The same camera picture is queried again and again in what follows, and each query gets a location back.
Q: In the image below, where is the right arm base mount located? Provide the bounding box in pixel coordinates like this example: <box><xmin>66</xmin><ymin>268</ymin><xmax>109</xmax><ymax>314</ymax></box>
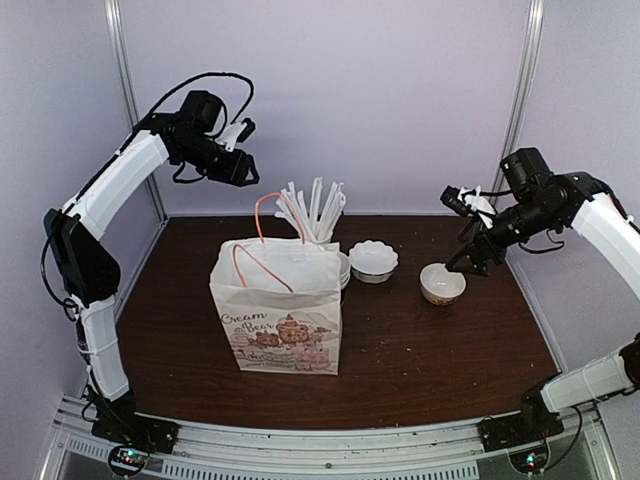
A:
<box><xmin>477</xmin><ymin>413</ymin><xmax>564</xmax><ymax>452</ymax></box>

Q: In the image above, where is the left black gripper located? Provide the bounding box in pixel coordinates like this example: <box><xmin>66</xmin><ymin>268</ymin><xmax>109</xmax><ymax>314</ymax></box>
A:
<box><xmin>177</xmin><ymin>133</ymin><xmax>262</xmax><ymax>187</ymax></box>

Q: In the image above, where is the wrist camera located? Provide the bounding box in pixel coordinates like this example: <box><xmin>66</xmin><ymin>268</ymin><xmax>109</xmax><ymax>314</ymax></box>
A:
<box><xmin>440</xmin><ymin>186</ymin><xmax>497</xmax><ymax>228</ymax></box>
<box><xmin>215</xmin><ymin>118</ymin><xmax>256</xmax><ymax>152</ymax></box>

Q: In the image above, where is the white paper bag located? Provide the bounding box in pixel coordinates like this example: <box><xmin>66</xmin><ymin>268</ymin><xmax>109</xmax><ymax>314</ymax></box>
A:
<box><xmin>208</xmin><ymin>190</ymin><xmax>344</xmax><ymax>375</ymax></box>

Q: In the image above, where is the white scalloped bowl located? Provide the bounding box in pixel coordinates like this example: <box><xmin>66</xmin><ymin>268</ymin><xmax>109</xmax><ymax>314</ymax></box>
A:
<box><xmin>348</xmin><ymin>240</ymin><xmax>399</xmax><ymax>284</ymax></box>

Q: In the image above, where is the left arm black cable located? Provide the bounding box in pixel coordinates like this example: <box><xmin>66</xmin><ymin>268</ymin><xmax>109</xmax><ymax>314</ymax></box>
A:
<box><xmin>39</xmin><ymin>70</ymin><xmax>255</xmax><ymax>326</ymax></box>

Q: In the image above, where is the stack of paper cups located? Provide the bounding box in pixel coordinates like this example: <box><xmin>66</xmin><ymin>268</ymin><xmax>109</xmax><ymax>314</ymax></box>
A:
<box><xmin>339</xmin><ymin>252</ymin><xmax>351</xmax><ymax>290</ymax></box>

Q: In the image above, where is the right aluminium post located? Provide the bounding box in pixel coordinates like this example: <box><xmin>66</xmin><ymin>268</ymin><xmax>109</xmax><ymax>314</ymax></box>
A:
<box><xmin>492</xmin><ymin>0</ymin><xmax>546</xmax><ymax>194</ymax></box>

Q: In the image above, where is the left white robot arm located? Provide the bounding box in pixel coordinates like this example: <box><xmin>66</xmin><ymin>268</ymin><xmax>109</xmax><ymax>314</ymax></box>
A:
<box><xmin>44</xmin><ymin>90</ymin><xmax>259</xmax><ymax>402</ymax></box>

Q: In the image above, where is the left aluminium post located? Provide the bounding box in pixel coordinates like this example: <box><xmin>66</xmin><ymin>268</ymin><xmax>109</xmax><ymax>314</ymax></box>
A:
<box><xmin>104</xmin><ymin>0</ymin><xmax>167</xmax><ymax>224</ymax></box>

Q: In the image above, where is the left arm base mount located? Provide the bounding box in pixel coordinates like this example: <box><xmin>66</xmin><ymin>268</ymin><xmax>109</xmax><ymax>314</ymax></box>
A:
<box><xmin>91</xmin><ymin>410</ymin><xmax>179</xmax><ymax>454</ymax></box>

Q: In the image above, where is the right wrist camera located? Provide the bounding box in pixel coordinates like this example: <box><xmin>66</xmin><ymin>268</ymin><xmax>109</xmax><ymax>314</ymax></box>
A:
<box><xmin>440</xmin><ymin>186</ymin><xmax>497</xmax><ymax>228</ymax></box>

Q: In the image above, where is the white cup of straws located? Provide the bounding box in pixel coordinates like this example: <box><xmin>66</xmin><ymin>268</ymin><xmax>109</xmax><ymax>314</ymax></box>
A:
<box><xmin>274</xmin><ymin>177</ymin><xmax>347</xmax><ymax>245</ymax></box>

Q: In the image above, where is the aluminium post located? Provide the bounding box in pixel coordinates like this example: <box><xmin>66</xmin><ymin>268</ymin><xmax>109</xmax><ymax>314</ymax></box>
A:
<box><xmin>492</xmin><ymin>0</ymin><xmax>546</xmax><ymax>194</ymax></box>
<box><xmin>104</xmin><ymin>0</ymin><xmax>167</xmax><ymax>224</ymax></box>

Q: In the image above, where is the white round bowl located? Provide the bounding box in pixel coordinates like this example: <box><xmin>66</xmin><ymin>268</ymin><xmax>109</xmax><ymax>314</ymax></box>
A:
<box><xmin>419</xmin><ymin>263</ymin><xmax>467</xmax><ymax>306</ymax></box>

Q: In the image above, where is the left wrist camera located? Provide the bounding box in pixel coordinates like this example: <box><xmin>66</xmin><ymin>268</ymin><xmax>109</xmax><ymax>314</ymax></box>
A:
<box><xmin>215</xmin><ymin>118</ymin><xmax>256</xmax><ymax>152</ymax></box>

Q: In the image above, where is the aluminium front rail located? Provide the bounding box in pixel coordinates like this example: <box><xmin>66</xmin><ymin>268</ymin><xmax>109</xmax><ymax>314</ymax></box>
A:
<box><xmin>39</xmin><ymin>389</ymin><xmax>616</xmax><ymax>480</ymax></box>

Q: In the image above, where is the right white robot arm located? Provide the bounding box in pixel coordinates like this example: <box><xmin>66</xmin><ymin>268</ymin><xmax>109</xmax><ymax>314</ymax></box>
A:
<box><xmin>440</xmin><ymin>147</ymin><xmax>639</xmax><ymax>442</ymax></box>

